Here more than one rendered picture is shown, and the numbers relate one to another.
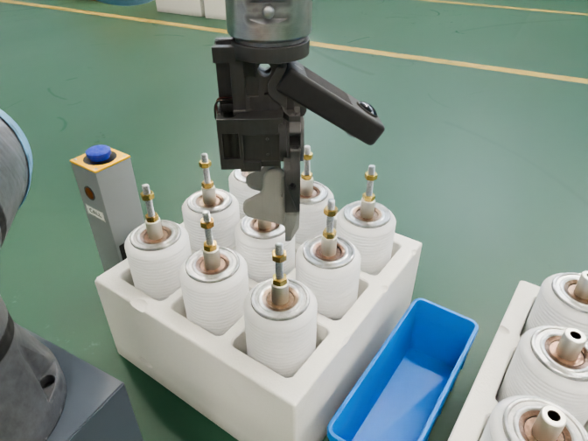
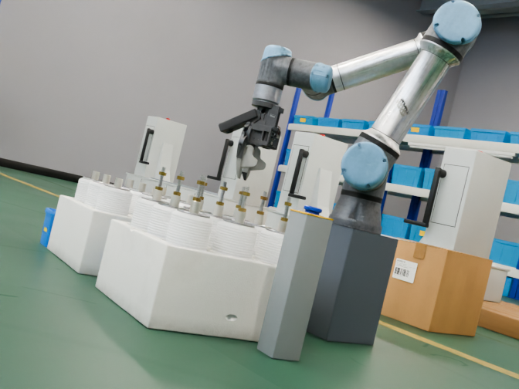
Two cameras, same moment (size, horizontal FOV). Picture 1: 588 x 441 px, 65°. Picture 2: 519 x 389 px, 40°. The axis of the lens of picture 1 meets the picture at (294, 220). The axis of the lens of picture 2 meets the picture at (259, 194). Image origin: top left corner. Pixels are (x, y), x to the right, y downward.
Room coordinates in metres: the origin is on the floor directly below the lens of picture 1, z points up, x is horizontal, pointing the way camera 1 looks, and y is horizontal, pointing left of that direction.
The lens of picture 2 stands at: (2.15, 0.87, 0.32)
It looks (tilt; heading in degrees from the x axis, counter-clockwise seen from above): 0 degrees down; 205
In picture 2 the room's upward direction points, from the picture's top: 14 degrees clockwise
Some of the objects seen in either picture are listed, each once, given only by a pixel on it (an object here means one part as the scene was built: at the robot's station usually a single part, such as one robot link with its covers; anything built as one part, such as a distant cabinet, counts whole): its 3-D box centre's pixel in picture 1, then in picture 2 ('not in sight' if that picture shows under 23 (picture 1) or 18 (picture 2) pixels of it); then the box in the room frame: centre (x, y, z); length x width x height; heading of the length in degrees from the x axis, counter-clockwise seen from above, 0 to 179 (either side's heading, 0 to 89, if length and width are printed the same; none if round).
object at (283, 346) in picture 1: (281, 346); not in sight; (0.43, 0.02, 0.16); 0.10 x 0.10 x 0.18
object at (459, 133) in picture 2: not in sight; (463, 138); (-5.04, -0.47, 1.37); 0.50 x 0.38 x 0.11; 152
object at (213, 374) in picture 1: (268, 298); (201, 280); (0.60, 0.05, 0.09); 0.39 x 0.39 x 0.18; 55
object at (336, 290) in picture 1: (325, 297); not in sight; (0.53, -0.05, 0.16); 0.10 x 0.10 x 0.18
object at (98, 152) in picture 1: (99, 154); (312, 211); (0.70, 0.33, 0.32); 0.04 x 0.04 x 0.02
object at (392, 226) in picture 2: not in sight; (408, 230); (-5.26, -0.84, 0.36); 0.50 x 0.38 x 0.21; 152
